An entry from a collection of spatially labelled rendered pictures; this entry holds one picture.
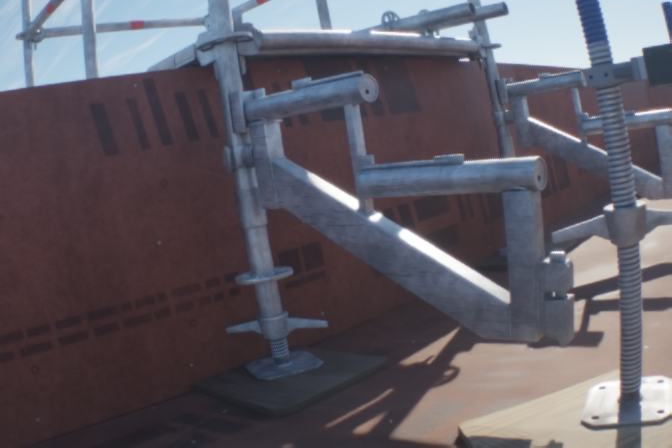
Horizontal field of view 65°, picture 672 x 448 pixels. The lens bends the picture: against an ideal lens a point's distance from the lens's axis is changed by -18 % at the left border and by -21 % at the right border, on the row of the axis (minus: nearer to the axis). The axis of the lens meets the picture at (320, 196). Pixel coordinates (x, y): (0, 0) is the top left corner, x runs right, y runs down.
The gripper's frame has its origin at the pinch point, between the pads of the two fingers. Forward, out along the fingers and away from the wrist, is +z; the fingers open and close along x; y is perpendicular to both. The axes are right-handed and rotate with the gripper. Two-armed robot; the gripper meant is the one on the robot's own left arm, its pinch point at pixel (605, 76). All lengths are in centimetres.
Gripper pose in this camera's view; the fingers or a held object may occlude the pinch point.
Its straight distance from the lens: 84.3
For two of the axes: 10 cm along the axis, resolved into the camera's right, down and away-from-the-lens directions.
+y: -1.7, -9.8, -0.6
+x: -7.1, 1.7, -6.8
